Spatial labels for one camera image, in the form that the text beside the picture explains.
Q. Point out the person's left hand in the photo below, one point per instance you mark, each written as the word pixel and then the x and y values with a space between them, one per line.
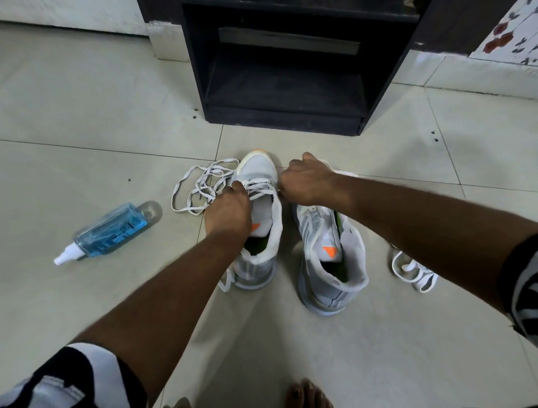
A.
pixel 229 212

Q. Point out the dark brown wooden cabinet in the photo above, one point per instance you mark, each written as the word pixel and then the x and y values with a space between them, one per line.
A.
pixel 159 10

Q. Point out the blue transparent bottle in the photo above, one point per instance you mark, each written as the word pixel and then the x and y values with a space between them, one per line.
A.
pixel 109 231

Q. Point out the person's right foot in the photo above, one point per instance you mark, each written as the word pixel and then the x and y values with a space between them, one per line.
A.
pixel 307 395

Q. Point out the white floral patterned sheet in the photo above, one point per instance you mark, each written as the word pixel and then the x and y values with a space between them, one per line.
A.
pixel 513 38

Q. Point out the zebra striped garment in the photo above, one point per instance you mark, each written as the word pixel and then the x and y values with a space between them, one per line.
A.
pixel 84 370

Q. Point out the person's right hand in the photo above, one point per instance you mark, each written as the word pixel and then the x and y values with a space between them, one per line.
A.
pixel 307 180

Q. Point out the person's right forearm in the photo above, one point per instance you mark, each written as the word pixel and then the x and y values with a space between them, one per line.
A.
pixel 433 235

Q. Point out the black open shelf box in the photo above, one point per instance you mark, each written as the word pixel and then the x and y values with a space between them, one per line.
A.
pixel 286 92

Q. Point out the grey sneaker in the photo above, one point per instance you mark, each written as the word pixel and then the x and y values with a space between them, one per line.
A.
pixel 332 294
pixel 256 164

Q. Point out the person's left forearm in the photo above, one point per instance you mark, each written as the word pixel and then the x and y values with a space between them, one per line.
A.
pixel 159 302

